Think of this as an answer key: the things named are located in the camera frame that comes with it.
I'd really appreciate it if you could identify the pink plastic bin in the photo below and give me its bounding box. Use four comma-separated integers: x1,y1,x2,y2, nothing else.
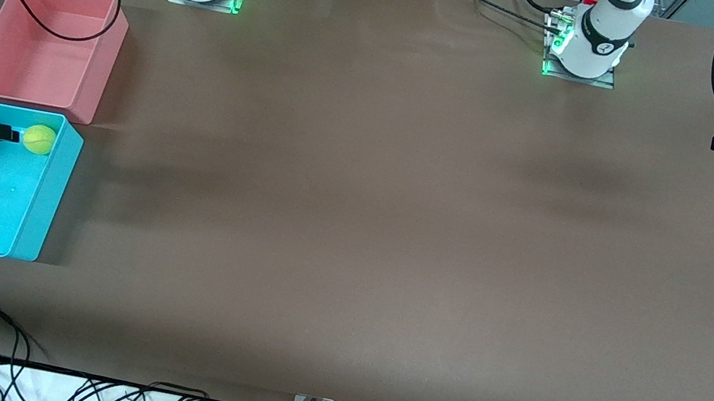
0,0,135,130

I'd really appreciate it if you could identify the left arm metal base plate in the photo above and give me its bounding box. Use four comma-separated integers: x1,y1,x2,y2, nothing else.
539,11,627,90

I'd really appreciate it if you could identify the yellow-green tennis ball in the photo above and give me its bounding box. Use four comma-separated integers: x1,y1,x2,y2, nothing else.
20,122,59,159

